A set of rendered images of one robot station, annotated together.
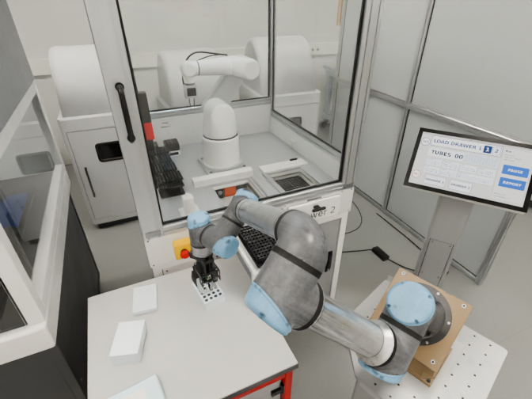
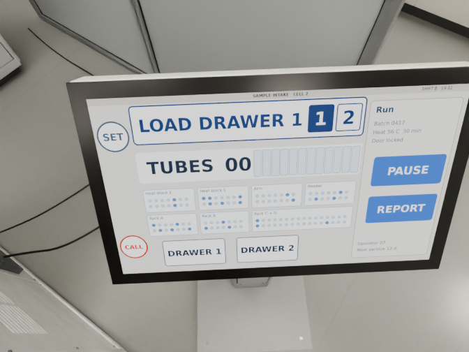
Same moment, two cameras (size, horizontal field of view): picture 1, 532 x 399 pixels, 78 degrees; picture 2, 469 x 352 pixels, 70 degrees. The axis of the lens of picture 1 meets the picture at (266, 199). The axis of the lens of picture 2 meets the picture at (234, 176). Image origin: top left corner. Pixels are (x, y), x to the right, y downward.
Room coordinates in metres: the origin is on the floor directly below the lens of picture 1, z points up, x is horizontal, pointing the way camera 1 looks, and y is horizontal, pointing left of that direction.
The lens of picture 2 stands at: (1.26, -0.81, 1.51)
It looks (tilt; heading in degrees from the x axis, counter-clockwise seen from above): 64 degrees down; 329
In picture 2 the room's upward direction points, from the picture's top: 1 degrees counter-clockwise
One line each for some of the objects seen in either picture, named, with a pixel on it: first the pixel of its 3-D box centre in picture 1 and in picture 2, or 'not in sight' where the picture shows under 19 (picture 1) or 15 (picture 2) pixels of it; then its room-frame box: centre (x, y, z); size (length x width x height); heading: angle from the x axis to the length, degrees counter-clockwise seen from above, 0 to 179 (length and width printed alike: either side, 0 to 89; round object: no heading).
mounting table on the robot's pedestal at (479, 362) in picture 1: (408, 358); not in sight; (0.67, -0.49, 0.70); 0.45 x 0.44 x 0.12; 44
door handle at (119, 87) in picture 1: (126, 115); not in sight; (1.01, 0.44, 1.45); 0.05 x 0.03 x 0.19; 25
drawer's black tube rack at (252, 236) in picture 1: (265, 243); not in sight; (1.09, 0.00, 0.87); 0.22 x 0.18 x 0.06; 25
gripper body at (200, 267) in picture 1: (205, 265); not in sight; (0.87, 0.22, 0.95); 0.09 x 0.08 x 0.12; 33
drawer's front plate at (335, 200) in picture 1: (313, 210); not in sight; (1.33, -0.24, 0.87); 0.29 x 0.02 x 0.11; 115
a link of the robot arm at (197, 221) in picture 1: (200, 229); not in sight; (0.87, 0.22, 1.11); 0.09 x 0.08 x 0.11; 47
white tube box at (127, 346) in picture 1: (129, 341); not in sight; (0.68, 0.46, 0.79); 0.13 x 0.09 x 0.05; 7
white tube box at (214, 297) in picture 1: (208, 292); not in sight; (0.90, 0.23, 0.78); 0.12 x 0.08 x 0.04; 33
